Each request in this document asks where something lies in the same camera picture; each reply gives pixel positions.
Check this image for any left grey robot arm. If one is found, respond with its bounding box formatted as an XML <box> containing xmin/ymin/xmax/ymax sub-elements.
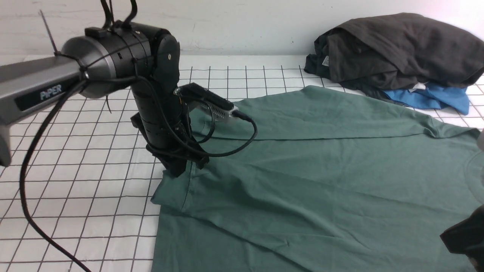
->
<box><xmin>0</xmin><ymin>23</ymin><xmax>209</xmax><ymax>177</ymax></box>

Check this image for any dark grey clothes pile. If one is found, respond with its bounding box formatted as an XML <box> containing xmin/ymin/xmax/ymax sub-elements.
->
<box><xmin>304</xmin><ymin>13</ymin><xmax>484</xmax><ymax>99</ymax></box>

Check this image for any white grid-patterned table cloth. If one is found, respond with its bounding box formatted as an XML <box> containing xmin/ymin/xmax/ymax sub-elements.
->
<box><xmin>0</xmin><ymin>55</ymin><xmax>484</xmax><ymax>272</ymax></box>

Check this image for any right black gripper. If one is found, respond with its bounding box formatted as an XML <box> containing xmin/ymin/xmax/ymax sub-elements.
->
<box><xmin>440</xmin><ymin>206</ymin><xmax>484</xmax><ymax>272</ymax></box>

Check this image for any green long-sleeved shirt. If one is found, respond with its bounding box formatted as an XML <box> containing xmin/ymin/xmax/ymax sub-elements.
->
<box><xmin>151</xmin><ymin>86</ymin><xmax>483</xmax><ymax>272</ymax></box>

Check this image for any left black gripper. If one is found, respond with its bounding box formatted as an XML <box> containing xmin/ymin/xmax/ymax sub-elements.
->
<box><xmin>130</xmin><ymin>81</ymin><xmax>209</xmax><ymax>178</ymax></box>

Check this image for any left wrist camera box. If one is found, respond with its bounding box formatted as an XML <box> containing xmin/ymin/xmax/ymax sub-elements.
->
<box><xmin>173</xmin><ymin>83</ymin><xmax>239</xmax><ymax>122</ymax></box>

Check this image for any blue garment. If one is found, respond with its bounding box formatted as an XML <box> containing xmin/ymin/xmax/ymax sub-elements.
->
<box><xmin>383</xmin><ymin>82</ymin><xmax>470</xmax><ymax>115</ymax></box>

